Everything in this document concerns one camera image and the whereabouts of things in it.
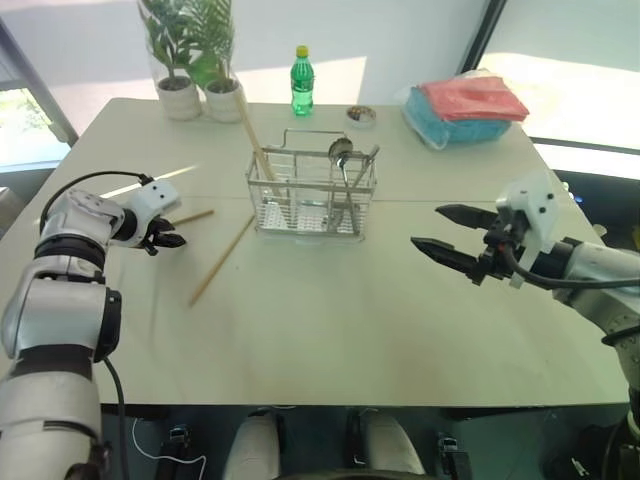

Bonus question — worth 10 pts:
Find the blue cloth pack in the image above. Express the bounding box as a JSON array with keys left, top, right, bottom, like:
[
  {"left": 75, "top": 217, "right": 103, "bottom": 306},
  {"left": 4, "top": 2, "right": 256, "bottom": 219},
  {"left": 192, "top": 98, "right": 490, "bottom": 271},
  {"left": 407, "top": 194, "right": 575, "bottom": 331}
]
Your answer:
[{"left": 403, "top": 85, "right": 511, "bottom": 147}]

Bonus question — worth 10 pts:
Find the green plant in white pot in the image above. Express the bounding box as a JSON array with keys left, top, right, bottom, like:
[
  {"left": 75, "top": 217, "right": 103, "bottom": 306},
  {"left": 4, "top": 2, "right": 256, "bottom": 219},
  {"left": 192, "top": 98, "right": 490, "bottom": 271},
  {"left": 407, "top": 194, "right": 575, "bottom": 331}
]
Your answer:
[
  {"left": 187, "top": 0, "right": 245, "bottom": 124},
  {"left": 138, "top": 0, "right": 203, "bottom": 122}
]

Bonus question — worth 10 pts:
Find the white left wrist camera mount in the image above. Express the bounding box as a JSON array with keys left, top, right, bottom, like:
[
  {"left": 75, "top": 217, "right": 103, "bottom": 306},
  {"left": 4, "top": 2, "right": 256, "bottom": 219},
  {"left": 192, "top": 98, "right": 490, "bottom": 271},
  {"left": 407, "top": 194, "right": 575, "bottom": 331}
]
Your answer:
[{"left": 127, "top": 180, "right": 183, "bottom": 222}]

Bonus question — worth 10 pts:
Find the white robot leg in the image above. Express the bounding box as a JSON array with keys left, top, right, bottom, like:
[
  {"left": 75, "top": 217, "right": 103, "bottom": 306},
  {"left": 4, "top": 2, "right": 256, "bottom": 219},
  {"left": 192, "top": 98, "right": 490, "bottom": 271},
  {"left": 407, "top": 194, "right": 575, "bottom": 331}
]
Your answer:
[
  {"left": 358, "top": 408, "right": 427, "bottom": 480},
  {"left": 221, "top": 411, "right": 282, "bottom": 480}
]

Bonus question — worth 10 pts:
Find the small white snack bowl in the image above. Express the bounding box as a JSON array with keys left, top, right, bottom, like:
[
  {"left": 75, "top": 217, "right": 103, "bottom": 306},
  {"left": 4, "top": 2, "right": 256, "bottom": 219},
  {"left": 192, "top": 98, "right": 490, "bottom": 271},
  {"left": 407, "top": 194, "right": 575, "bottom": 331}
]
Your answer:
[{"left": 344, "top": 104, "right": 378, "bottom": 131}]

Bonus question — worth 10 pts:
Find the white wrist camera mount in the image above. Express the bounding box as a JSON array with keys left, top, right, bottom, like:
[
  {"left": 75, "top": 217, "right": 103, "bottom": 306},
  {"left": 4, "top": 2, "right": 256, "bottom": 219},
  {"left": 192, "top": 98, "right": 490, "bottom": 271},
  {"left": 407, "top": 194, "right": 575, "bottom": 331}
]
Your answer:
[
  {"left": 127, "top": 180, "right": 183, "bottom": 222},
  {"left": 494, "top": 171, "right": 559, "bottom": 290}
]

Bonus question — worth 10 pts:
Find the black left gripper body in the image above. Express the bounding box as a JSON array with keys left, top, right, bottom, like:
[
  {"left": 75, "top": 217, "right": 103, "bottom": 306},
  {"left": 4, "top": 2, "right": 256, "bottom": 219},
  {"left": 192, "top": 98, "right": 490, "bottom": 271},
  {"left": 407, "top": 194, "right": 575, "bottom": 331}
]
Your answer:
[{"left": 141, "top": 215, "right": 167, "bottom": 257}]

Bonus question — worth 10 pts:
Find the green plastic soda bottle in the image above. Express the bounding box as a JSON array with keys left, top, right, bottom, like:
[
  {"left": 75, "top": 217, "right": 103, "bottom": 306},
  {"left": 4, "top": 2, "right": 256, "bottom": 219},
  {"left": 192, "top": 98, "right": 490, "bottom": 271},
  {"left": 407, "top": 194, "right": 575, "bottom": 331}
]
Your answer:
[{"left": 290, "top": 45, "right": 317, "bottom": 118}]

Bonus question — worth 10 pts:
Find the metal spoon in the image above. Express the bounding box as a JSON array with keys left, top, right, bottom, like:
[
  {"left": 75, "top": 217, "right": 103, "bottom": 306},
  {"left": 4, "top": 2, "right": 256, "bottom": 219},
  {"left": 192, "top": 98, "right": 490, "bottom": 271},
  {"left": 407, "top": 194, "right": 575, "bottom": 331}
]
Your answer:
[{"left": 326, "top": 136, "right": 357, "bottom": 234}]

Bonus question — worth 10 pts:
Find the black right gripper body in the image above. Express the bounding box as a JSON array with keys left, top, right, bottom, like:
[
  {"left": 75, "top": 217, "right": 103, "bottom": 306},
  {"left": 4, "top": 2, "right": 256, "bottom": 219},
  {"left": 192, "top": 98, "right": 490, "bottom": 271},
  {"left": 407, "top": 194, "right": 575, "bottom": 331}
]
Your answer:
[{"left": 478, "top": 211, "right": 527, "bottom": 282}]

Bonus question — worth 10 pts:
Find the thin white cord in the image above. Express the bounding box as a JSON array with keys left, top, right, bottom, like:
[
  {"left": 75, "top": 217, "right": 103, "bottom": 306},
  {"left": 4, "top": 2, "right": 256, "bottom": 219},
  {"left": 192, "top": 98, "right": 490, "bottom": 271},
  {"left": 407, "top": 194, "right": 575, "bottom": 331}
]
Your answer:
[{"left": 131, "top": 416, "right": 207, "bottom": 465}]

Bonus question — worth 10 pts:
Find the grey window frame post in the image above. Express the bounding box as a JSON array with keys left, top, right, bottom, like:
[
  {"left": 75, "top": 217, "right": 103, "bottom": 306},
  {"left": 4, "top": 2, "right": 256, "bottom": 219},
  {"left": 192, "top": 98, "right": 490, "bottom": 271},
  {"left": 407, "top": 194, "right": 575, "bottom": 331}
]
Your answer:
[{"left": 0, "top": 17, "right": 80, "bottom": 147}]

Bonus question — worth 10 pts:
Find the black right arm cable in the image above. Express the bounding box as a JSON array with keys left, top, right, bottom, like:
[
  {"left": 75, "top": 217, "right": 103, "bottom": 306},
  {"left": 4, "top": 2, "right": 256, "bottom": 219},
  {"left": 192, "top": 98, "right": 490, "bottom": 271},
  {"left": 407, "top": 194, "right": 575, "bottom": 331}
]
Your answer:
[{"left": 502, "top": 239, "right": 640, "bottom": 292}]

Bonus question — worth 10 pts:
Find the dark window frame post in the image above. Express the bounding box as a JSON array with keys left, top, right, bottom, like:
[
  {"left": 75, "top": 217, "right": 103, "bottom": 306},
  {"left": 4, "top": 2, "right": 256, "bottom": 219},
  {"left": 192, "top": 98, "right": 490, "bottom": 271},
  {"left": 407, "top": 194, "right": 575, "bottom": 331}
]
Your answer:
[{"left": 458, "top": 0, "right": 512, "bottom": 72}]

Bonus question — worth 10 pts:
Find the wooden chopstick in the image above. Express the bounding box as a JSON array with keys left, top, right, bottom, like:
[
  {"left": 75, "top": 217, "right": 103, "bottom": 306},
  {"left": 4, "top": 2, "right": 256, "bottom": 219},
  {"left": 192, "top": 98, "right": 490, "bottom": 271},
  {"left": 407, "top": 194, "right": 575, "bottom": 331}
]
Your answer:
[
  {"left": 234, "top": 91, "right": 279, "bottom": 182},
  {"left": 169, "top": 209, "right": 216, "bottom": 227},
  {"left": 188, "top": 214, "right": 257, "bottom": 308}
]

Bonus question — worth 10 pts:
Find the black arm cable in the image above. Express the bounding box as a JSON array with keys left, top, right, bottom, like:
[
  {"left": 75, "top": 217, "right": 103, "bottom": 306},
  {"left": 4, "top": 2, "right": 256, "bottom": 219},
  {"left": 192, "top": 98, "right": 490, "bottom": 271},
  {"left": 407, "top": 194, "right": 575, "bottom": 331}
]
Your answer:
[
  {"left": 502, "top": 239, "right": 640, "bottom": 292},
  {"left": 101, "top": 355, "right": 129, "bottom": 480},
  {"left": 38, "top": 170, "right": 154, "bottom": 236}
]

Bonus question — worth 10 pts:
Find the metal cutlery handle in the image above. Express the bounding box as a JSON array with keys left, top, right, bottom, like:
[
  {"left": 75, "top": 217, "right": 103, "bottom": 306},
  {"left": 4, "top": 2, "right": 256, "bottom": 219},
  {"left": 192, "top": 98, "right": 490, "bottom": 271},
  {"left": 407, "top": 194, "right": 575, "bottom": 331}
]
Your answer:
[{"left": 348, "top": 143, "right": 383, "bottom": 196}]

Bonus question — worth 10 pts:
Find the metal wire basket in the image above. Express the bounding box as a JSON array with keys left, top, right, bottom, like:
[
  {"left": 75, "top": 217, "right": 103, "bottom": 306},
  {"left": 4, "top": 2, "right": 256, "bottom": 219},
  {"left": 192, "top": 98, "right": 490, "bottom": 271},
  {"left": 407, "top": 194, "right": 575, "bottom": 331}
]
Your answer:
[{"left": 245, "top": 128, "right": 378, "bottom": 242}]

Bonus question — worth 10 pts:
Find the red cloth pack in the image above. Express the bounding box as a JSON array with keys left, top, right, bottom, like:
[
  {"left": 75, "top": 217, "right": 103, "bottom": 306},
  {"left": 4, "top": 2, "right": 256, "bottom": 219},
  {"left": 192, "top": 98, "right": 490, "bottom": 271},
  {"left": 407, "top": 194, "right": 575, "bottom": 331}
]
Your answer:
[{"left": 418, "top": 74, "right": 531, "bottom": 123}]

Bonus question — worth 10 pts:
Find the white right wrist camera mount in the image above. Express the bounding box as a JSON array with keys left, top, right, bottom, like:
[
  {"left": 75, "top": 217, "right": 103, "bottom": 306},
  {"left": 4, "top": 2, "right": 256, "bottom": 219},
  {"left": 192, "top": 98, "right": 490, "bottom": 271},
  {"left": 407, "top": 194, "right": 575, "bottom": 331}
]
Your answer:
[{"left": 494, "top": 171, "right": 559, "bottom": 290}]

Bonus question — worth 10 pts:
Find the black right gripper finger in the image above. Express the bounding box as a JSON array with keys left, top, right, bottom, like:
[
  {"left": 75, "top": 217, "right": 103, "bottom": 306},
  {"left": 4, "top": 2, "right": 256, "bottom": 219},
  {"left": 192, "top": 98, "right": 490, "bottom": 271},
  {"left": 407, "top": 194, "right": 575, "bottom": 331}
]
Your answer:
[
  {"left": 434, "top": 202, "right": 499, "bottom": 233},
  {"left": 410, "top": 237, "right": 489, "bottom": 287}
]

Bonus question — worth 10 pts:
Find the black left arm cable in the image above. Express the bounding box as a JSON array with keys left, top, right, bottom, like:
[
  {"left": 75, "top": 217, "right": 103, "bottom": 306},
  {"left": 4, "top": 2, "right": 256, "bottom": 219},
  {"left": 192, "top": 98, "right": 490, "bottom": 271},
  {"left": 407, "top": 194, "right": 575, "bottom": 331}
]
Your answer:
[
  {"left": 101, "top": 355, "right": 129, "bottom": 480},
  {"left": 38, "top": 170, "right": 154, "bottom": 236}
]

